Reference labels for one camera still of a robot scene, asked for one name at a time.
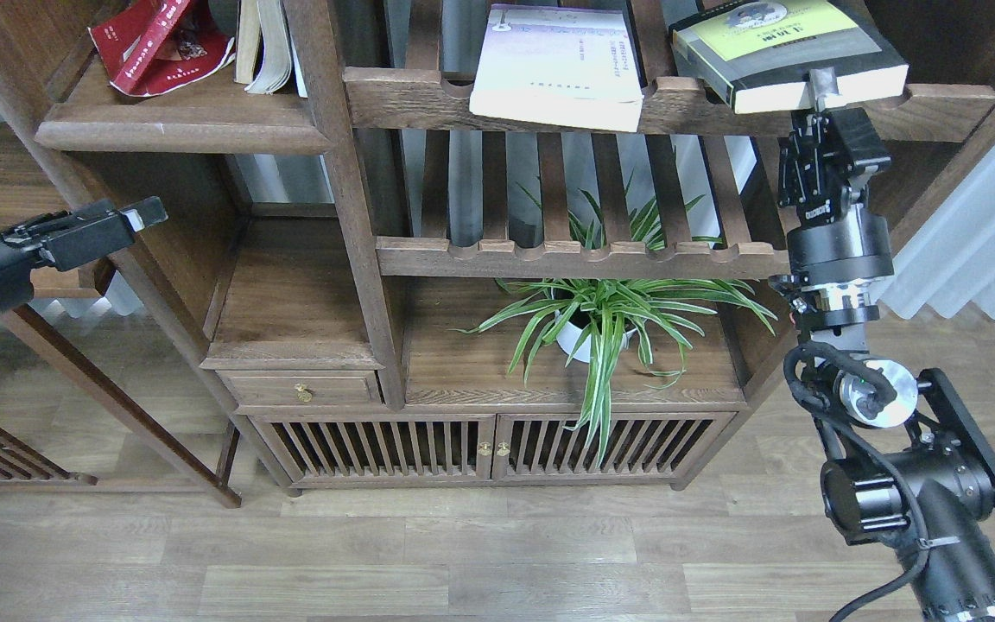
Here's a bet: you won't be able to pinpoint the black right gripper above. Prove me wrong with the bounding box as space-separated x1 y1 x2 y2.
776 67 895 299

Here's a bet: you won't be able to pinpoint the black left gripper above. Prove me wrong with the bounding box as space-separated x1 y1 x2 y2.
0 196 168 314

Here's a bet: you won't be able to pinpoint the yellow-green black book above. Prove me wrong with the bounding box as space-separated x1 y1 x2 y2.
670 1 909 114

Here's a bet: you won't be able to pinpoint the red paperback book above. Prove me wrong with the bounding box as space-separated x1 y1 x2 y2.
88 1 234 98

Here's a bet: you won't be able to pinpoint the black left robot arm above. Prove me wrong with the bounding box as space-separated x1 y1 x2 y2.
0 196 168 314

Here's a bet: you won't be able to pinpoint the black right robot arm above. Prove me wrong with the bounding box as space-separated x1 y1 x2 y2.
770 67 995 621

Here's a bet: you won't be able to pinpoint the beige upright books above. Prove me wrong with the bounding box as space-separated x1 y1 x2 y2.
234 1 307 98

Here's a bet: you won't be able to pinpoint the wooden side table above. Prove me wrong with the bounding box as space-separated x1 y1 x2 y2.
0 121 244 508

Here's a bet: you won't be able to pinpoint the white curtain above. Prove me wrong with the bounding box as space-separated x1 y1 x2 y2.
877 146 995 320

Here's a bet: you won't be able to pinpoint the white lavender book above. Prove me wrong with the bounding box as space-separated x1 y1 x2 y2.
467 4 643 131

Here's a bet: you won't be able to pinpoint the brass drawer knob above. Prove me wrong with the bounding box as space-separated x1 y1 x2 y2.
294 383 313 404

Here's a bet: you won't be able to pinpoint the green spider plant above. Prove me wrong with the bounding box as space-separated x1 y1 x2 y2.
471 278 776 461

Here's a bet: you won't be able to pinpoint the dark wooden bookshelf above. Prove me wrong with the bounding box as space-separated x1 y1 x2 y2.
0 1 797 491

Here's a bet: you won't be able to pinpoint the white plant pot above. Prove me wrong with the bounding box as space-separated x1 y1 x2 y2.
554 310 638 363

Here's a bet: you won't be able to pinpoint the brass cabinet door knobs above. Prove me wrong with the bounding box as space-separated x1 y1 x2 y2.
477 442 510 457

